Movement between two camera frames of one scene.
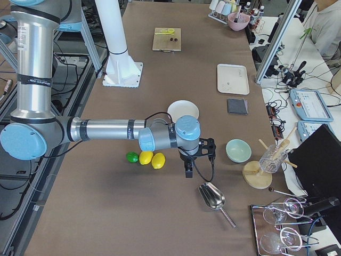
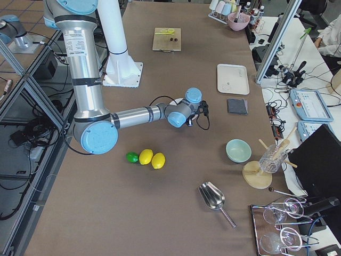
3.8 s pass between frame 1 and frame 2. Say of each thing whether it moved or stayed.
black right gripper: moved
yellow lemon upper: stayed
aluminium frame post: stayed
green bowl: stayed
